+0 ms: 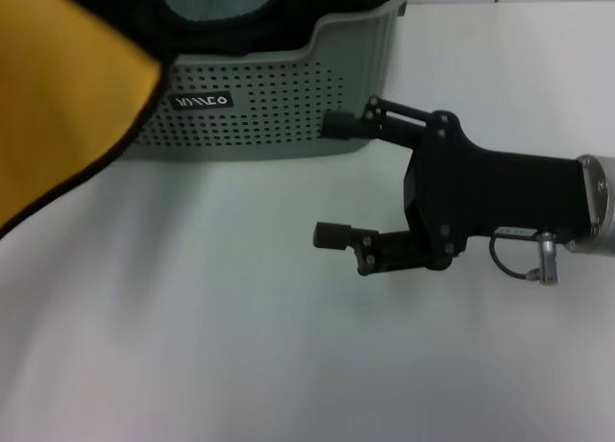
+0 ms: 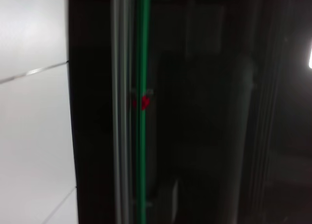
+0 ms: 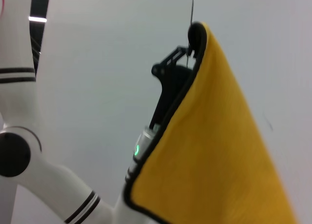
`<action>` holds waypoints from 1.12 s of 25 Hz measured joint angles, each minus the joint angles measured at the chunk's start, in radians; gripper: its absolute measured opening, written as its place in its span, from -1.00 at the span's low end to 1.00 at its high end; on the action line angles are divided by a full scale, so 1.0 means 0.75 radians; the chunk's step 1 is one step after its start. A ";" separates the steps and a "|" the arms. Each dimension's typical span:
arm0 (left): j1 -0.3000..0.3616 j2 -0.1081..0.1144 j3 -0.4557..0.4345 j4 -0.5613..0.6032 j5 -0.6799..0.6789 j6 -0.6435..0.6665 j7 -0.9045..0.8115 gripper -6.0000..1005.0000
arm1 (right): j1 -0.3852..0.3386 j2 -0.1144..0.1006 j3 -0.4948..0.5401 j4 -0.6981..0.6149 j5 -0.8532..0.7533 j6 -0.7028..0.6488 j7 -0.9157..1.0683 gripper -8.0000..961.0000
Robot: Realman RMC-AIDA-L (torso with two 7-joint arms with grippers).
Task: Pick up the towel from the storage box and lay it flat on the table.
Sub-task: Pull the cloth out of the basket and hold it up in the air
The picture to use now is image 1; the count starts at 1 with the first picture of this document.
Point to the green perforated plastic storage box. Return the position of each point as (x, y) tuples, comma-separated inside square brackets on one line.
[(288, 125)]

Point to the black cloth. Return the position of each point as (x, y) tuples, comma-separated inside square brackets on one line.
[(288, 33)]

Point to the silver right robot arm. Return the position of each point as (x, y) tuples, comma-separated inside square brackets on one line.
[(603, 202)]

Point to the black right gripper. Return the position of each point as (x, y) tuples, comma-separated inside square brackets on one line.
[(480, 192)]

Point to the green towel with black trim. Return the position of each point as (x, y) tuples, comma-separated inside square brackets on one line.
[(216, 0)]

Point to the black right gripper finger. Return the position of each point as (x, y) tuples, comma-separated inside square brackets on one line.
[(336, 125)]

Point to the green and yellow towel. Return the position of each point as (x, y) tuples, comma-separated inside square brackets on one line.
[(62, 101)]

